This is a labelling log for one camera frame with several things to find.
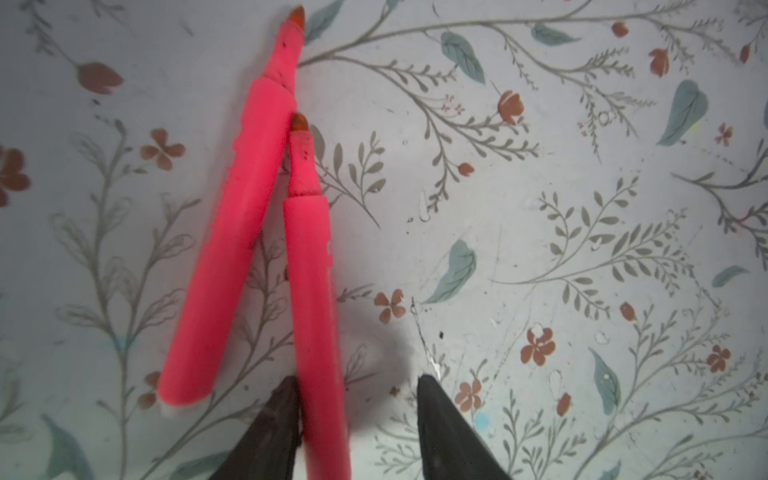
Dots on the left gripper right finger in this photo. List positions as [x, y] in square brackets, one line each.
[450, 449]

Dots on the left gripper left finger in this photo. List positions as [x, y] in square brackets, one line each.
[268, 448]

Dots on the pink highlighter pen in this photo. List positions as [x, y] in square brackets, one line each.
[213, 295]
[314, 316]

